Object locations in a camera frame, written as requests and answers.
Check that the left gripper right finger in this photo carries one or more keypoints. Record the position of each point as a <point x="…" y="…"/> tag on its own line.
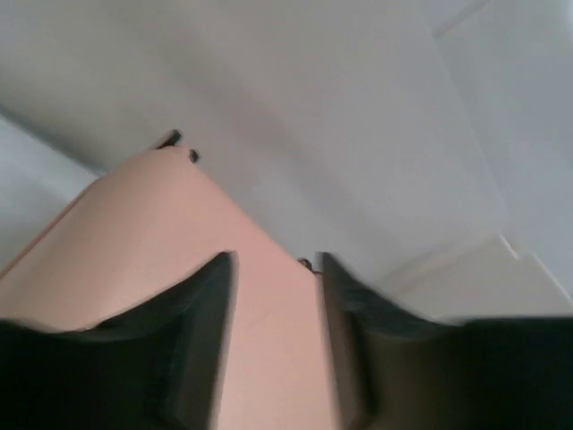
<point x="394" y="369"/>

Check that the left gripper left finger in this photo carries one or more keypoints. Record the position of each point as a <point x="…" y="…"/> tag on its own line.
<point x="154" y="366"/>

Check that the pink hard-shell suitcase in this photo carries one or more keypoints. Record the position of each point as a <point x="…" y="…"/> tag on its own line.
<point x="153" y="222"/>

